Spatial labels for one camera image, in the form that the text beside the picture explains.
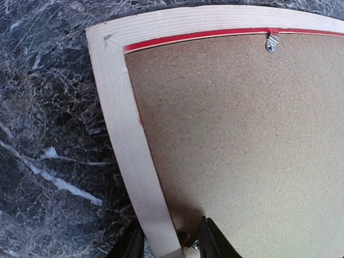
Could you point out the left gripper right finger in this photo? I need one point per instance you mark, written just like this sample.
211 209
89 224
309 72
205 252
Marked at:
213 243

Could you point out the metal frame turn clip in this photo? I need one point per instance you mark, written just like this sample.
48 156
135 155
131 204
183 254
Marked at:
187 240

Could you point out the red wooden picture frame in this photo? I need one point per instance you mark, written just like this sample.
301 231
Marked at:
108 42

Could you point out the brown frame backing board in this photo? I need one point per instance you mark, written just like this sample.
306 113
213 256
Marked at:
251 139

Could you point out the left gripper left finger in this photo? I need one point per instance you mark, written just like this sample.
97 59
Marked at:
131 243

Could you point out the metal top turn clip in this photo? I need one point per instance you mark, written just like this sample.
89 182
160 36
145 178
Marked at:
272 41

